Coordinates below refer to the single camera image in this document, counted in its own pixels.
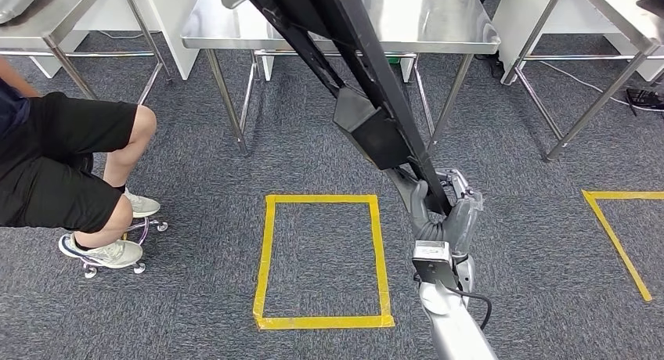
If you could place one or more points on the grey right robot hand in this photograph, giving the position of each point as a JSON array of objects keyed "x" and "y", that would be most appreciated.
[{"x": 464, "y": 217}]

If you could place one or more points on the long black plastic part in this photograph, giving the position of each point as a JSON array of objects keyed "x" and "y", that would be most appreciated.
[{"x": 378, "y": 134}]

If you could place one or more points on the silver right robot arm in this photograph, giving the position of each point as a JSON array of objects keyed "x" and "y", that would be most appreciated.
[{"x": 456, "y": 331}]

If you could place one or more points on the stainless steel workbench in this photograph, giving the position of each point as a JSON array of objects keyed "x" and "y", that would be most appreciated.
[{"x": 446, "y": 20}]

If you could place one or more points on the grey metal part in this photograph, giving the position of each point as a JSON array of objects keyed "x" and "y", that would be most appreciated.
[{"x": 18, "y": 2}]

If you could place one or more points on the yellow floor tape marking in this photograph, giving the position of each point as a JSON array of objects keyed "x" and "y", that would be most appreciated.
[
  {"x": 627, "y": 195},
  {"x": 321, "y": 199}
]

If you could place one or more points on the black power strip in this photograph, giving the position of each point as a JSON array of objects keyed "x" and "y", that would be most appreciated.
[{"x": 646, "y": 98}]

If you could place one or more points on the stainless steel table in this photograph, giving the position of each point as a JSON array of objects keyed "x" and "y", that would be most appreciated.
[
  {"x": 617, "y": 10},
  {"x": 52, "y": 15}
]

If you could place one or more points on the black object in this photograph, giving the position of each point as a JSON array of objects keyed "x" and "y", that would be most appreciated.
[{"x": 652, "y": 0}]

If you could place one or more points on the chrome wheeled stool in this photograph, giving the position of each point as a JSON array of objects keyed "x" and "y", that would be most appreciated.
[{"x": 140, "y": 228}]

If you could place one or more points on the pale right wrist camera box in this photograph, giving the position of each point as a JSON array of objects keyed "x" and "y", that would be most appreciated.
[{"x": 431, "y": 250}]

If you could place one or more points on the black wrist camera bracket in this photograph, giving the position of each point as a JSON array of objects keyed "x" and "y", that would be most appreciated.
[{"x": 438, "y": 274}]

